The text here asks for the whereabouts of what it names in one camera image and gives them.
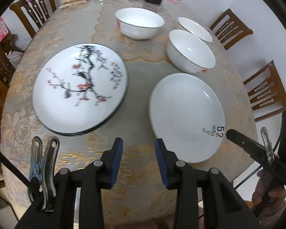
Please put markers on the packaged crackers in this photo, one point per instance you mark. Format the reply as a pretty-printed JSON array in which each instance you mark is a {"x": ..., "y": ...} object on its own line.
[{"x": 70, "y": 3}]

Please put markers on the metal spring clip right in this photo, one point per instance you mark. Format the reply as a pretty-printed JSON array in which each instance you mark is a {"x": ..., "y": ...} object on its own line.
[{"x": 267, "y": 145}]

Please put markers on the metal spring clip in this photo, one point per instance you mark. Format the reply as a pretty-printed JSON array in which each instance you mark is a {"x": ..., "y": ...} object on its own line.
[
  {"x": 267, "y": 145},
  {"x": 42, "y": 165}
]

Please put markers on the wooden chair with purple cloth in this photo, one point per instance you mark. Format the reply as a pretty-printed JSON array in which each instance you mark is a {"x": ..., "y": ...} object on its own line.
[{"x": 36, "y": 9}]

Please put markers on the plain white plate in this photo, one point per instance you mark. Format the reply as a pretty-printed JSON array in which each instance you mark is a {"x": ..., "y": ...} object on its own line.
[{"x": 188, "y": 116}]

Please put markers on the white bowl dark rim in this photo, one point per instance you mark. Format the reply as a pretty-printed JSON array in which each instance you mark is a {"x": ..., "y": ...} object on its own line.
[{"x": 189, "y": 53}]

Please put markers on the person's right hand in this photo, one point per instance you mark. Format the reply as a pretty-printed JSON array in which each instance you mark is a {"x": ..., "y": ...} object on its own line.
[{"x": 278, "y": 195}]

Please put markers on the white red plastic bag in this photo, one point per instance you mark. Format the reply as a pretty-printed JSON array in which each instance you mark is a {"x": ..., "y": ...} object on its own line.
[{"x": 14, "y": 57}]

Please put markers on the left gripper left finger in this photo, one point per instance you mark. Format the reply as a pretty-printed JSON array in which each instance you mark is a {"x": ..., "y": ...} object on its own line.
[{"x": 101, "y": 174}]

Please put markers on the large white bowl red flowers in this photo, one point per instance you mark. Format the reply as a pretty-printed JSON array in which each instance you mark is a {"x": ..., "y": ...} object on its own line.
[{"x": 138, "y": 23}]

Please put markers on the small white bowl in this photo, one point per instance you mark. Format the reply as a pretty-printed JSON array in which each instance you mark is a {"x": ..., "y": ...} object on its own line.
[{"x": 194, "y": 28}]

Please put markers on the plum blossom painted plate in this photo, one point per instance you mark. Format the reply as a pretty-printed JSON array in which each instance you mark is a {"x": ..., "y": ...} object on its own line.
[{"x": 79, "y": 87}]

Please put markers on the pink box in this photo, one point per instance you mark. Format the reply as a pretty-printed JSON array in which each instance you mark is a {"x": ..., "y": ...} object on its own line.
[{"x": 4, "y": 31}]

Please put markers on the metal spring clip left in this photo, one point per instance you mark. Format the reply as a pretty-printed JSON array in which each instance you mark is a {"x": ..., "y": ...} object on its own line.
[{"x": 42, "y": 165}]

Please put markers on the near right wooden chair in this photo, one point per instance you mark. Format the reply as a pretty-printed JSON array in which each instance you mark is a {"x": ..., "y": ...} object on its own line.
[{"x": 267, "y": 93}]

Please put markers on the large lotus painted plate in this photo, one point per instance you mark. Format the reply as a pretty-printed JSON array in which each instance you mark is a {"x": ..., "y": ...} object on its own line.
[{"x": 90, "y": 129}]

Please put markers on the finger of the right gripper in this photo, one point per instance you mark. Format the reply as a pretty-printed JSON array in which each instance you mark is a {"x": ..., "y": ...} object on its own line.
[{"x": 253, "y": 148}]

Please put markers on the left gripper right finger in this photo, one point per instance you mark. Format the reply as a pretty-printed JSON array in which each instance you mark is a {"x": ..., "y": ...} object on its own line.
[{"x": 222, "y": 205}]

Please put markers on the far right wooden chair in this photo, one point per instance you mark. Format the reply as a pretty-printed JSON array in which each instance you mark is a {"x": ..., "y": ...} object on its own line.
[{"x": 230, "y": 29}]

